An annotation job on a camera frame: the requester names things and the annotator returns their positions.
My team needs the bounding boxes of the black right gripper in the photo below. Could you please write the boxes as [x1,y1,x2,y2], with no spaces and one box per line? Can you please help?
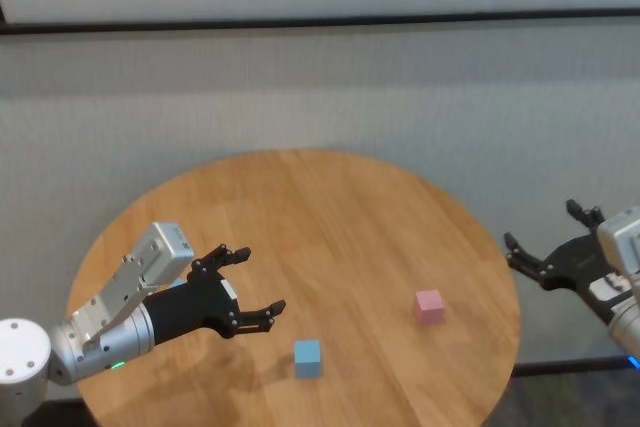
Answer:
[503,199,632,327]

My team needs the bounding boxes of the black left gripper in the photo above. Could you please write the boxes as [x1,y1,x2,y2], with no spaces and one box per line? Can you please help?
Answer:
[141,244,288,348]

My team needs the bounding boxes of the pink building block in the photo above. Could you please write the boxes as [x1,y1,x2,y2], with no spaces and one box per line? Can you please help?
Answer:
[413,289,446,327]

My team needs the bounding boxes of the black wall rail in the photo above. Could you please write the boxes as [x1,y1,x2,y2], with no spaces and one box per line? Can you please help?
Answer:
[0,6,640,37]

